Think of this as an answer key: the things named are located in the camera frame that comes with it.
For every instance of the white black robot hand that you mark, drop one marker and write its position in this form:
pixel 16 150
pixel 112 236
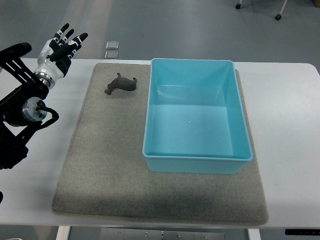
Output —
pixel 56 56

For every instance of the blue plastic box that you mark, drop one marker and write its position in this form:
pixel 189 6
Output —
pixel 195 119

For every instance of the floor socket plate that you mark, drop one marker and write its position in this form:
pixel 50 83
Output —
pixel 112 45
pixel 111 55

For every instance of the lower floor socket plate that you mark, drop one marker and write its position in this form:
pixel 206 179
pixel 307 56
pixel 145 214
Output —
pixel 111 55

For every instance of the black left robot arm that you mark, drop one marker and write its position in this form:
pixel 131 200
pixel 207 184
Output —
pixel 23 111

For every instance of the upper floor socket plate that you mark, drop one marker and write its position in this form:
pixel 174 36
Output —
pixel 112 45

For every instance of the white cart leg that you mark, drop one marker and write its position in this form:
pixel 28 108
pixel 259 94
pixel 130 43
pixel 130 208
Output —
pixel 283 7

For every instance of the right black caster wheel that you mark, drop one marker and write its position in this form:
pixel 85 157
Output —
pixel 278 17

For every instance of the grey felt mat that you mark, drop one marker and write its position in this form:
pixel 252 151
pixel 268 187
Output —
pixel 105 174

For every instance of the brown toy hippo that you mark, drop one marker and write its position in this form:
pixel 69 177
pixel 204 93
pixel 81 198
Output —
pixel 122 83

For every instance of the black table control panel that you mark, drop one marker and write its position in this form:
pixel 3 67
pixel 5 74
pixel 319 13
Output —
pixel 302 232

